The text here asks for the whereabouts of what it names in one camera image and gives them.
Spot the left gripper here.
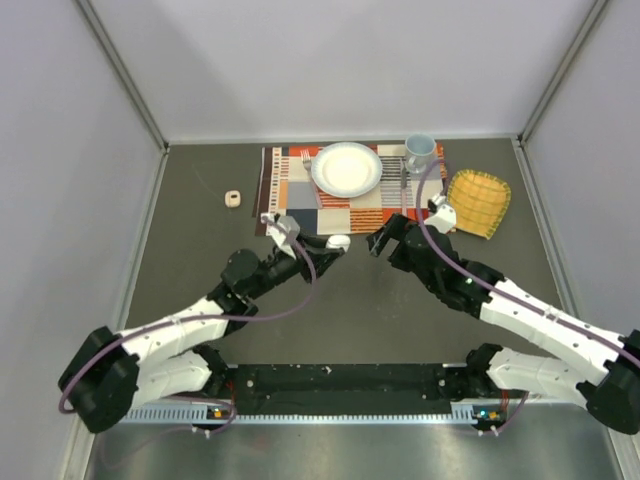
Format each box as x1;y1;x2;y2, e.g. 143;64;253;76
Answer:
247;232;343;300

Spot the white earbud charging case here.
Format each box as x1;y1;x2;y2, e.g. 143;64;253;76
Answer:
325;234;351;252

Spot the beige earbud charging case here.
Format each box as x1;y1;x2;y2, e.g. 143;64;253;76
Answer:
224;190;242;209

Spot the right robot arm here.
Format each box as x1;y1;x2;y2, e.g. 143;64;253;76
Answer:
367;214;639;435

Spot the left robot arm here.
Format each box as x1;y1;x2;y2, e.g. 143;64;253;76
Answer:
58;234;351;433

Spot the patchwork placemat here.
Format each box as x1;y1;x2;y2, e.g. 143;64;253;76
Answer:
254;144;447;235

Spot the white plate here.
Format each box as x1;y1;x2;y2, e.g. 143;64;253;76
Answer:
312;142;383;199

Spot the silver fork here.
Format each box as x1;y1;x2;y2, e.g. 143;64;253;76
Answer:
301;149;323;209

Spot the light blue cup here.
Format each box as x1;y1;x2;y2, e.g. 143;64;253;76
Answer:
405;134;437;174

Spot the yellow woven cloth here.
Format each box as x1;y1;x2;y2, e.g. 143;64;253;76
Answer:
447;169;512;240

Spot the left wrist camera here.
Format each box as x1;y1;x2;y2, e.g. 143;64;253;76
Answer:
260;213;300;258

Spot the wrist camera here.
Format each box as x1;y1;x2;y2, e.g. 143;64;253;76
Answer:
424;193;457;234
260;213;300;258

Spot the pink handled knife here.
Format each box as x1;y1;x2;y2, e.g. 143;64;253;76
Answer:
400;165;408;217

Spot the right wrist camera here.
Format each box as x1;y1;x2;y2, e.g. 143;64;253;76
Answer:
424;193;457;234

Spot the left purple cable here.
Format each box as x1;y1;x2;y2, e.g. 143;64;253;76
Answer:
58;239;319;435

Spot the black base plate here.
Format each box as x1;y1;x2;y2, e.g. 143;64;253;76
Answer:
226;364;477;416

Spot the grey cable duct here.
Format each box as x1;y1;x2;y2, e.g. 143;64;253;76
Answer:
120;402;506;426

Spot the aluminium frame rail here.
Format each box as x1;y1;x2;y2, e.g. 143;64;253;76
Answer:
78;365;121;398

